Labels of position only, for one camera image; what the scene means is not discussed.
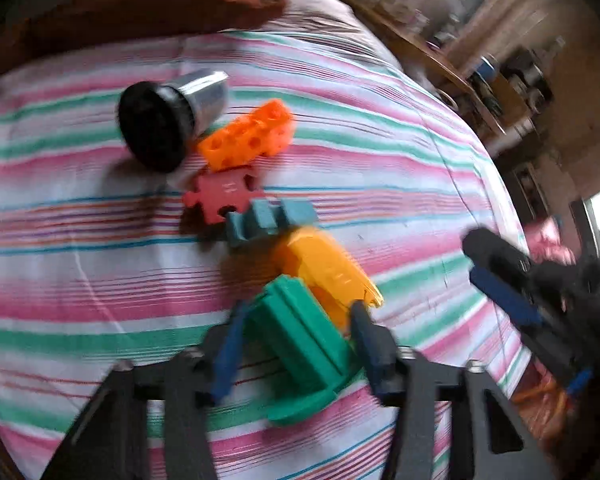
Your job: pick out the orange holed block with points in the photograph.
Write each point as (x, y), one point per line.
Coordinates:
(250, 135)

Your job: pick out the yellow orange plastic piece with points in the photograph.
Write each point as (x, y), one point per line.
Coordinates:
(330, 270)

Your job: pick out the orange plastic crate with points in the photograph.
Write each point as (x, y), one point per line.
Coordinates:
(540, 405)

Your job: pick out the red puzzle piece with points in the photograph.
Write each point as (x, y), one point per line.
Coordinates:
(220, 192)

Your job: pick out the teal toothed block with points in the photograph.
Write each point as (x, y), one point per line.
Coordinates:
(265, 222)

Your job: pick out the wooden bedside table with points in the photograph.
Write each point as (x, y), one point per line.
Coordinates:
(420, 55)

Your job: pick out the wooden storage shelf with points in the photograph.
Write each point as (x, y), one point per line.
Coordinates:
(515, 90)

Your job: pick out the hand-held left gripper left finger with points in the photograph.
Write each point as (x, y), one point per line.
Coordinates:
(225, 360)

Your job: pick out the pink blanket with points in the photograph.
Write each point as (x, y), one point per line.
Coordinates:
(550, 240)

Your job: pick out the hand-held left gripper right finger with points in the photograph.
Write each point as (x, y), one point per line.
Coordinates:
(375, 355)

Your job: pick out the brown blanket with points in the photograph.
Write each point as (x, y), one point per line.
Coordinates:
(130, 5)

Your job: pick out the green plastic block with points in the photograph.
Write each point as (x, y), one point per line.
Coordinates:
(300, 345)

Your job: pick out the black capped metal cylinder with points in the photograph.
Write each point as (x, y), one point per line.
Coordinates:
(155, 120)

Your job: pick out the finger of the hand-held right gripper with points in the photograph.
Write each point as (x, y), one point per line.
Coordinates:
(495, 252)
(510, 300)

